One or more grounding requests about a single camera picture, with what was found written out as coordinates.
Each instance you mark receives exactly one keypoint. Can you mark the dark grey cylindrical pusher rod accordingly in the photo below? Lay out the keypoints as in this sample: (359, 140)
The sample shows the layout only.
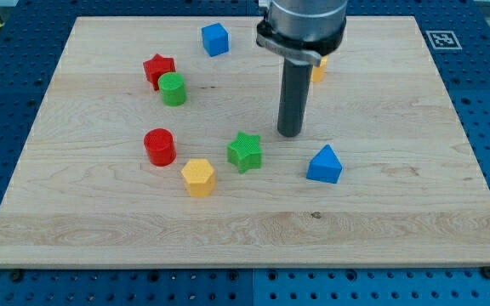
(296, 79)

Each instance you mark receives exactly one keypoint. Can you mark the green star block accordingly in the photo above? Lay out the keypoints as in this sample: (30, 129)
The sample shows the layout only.
(245, 152)

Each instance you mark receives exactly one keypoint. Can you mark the blue triangle block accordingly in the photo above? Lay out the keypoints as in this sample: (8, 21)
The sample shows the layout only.
(325, 166)

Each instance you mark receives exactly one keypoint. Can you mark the red star block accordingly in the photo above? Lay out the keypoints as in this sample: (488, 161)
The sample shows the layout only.
(157, 66)

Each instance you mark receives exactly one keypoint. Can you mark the yellow block behind rod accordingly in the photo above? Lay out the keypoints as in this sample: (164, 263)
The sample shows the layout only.
(318, 72)

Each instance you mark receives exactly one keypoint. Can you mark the blue cube block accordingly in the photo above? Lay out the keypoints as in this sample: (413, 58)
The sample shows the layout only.
(215, 39)

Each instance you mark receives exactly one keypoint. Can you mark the green cylinder block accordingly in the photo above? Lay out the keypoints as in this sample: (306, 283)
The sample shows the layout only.
(172, 88)

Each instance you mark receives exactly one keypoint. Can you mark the yellow hexagon block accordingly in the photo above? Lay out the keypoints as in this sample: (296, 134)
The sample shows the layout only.
(199, 177)

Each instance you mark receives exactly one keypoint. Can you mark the white fiducial marker tag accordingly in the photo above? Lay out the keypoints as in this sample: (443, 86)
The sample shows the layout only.
(443, 40)

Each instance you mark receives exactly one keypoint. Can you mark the red cylinder block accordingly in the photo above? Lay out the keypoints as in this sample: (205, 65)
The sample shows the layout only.
(159, 147)

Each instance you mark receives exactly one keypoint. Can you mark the light wooden board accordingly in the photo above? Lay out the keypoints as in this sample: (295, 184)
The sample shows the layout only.
(84, 194)

